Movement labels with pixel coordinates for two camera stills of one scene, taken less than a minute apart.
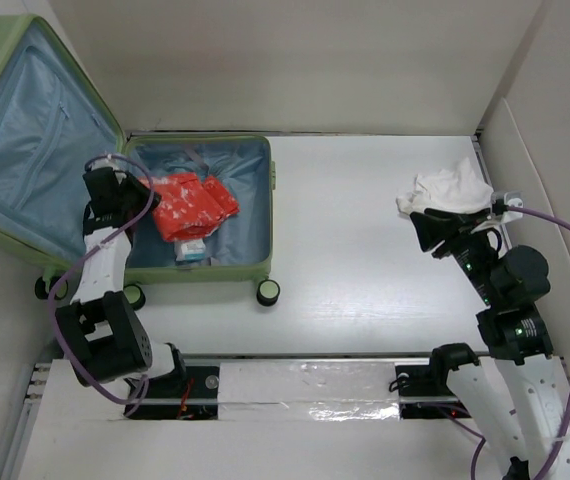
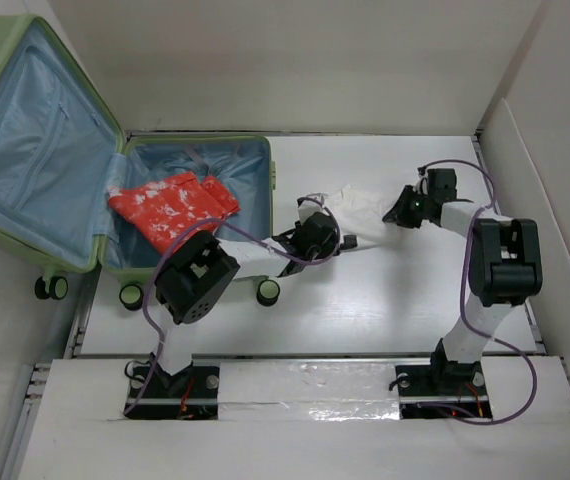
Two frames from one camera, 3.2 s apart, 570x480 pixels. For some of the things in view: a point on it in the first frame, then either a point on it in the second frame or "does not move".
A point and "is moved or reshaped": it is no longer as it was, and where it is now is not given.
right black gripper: [432, 226] -> [398, 214]
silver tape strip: [308, 391] does not move
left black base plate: [191, 394] does not move
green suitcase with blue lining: [33, 123] does not move
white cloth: [451, 191] is moved or reshaped
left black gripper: [129, 180] -> [328, 245]
